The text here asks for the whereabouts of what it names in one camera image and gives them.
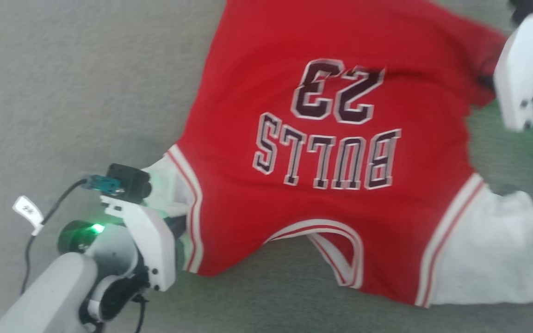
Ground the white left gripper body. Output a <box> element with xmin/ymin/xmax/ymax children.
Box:
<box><xmin>100</xmin><ymin>197</ymin><xmax>177</xmax><ymax>293</ymax></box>

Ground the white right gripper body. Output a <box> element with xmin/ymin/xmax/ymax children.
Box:
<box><xmin>493</xmin><ymin>5</ymin><xmax>533</xmax><ymax>133</ymax></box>

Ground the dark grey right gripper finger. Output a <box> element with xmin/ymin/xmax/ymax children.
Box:
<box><xmin>477</xmin><ymin>74</ymin><xmax>497</xmax><ymax>92</ymax></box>

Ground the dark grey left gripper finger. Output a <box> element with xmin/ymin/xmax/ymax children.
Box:
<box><xmin>170</xmin><ymin>216</ymin><xmax>188</xmax><ymax>240</ymax></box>

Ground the red white basketball jersey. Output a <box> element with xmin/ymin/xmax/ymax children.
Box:
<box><xmin>144</xmin><ymin>0</ymin><xmax>533</xmax><ymax>308</ymax></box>

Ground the teal left camera plug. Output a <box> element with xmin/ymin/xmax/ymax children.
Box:
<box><xmin>85</xmin><ymin>174</ymin><xmax>124</xmax><ymax>195</ymax></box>

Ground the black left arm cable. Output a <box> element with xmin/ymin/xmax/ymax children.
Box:
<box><xmin>20</xmin><ymin>179</ymin><xmax>89</xmax><ymax>296</ymax></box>

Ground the white cable label tag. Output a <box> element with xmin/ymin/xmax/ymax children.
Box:
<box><xmin>12</xmin><ymin>196</ymin><xmax>45</xmax><ymax>236</ymax></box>

